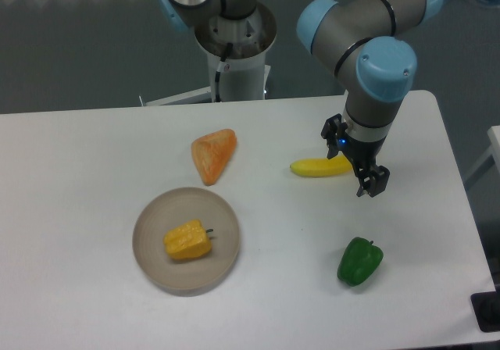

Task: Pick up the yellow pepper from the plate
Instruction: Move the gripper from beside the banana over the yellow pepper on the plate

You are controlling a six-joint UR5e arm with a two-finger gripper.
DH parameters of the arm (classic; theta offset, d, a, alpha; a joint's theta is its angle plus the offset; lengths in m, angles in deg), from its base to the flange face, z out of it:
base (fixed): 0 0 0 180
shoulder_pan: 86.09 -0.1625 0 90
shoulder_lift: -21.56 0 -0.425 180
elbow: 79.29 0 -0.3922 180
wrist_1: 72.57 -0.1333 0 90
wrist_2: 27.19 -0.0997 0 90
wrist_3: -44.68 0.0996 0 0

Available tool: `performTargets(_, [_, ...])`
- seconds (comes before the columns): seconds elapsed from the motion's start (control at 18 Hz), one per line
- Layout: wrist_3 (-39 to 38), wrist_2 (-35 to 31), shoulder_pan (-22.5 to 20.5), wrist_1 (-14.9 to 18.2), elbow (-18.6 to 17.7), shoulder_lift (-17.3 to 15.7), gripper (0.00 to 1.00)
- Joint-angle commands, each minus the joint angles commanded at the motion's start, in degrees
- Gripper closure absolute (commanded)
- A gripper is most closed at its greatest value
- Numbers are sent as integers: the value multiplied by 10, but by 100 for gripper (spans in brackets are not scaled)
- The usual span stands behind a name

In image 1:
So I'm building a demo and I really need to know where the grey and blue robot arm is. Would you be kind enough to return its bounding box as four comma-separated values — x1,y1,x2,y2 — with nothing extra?
158,0,444,196

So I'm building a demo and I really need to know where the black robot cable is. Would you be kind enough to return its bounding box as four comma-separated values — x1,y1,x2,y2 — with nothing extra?
212,41,234,103

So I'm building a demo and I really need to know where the beige round plate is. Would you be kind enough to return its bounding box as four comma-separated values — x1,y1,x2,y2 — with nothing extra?
132,187,241,296

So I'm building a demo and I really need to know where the yellow toy bell pepper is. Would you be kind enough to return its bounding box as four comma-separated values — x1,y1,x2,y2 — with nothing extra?
162,219,213,261

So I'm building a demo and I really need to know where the orange toy bread slice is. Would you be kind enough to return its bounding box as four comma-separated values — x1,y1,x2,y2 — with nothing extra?
191,129,238,186

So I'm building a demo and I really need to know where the black box at table edge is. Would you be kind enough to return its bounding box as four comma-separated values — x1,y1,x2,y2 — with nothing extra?
470,291,499,333

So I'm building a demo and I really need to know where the yellow toy banana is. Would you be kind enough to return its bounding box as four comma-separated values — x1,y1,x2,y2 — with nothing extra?
290,155,352,178

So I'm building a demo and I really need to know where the green toy bell pepper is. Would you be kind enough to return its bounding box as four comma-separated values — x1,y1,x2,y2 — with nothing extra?
337,237,384,287

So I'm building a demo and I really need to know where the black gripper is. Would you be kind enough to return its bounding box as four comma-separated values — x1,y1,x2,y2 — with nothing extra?
320,115,390,198

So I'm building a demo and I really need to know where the white furniture edge at right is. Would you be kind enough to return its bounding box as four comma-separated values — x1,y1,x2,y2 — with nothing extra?
463,125,499,191

